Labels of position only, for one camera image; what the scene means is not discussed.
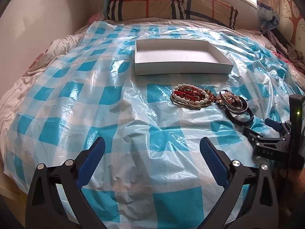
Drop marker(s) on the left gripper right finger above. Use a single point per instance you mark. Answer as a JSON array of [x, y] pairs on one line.
[[260, 206]]

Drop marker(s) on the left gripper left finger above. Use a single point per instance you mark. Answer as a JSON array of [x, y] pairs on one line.
[[44, 208]]

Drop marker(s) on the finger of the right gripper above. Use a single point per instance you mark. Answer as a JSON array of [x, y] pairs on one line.
[[277, 126], [258, 140]]

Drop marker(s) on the patterned wide bangle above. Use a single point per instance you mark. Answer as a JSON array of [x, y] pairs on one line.
[[234, 103]]

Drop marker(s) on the pile of dark clothes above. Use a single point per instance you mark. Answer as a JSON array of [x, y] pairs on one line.
[[286, 49]]

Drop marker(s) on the blue checkered plastic sheet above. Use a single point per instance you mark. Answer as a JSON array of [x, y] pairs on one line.
[[147, 123]]

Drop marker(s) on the pink cartoon curtain right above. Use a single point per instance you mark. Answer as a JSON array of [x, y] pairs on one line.
[[271, 11]]

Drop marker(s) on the white shallow cardboard box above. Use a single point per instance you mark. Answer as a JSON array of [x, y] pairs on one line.
[[173, 56]]

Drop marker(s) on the plaid beige pillow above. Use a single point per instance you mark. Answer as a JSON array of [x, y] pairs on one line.
[[214, 11]]

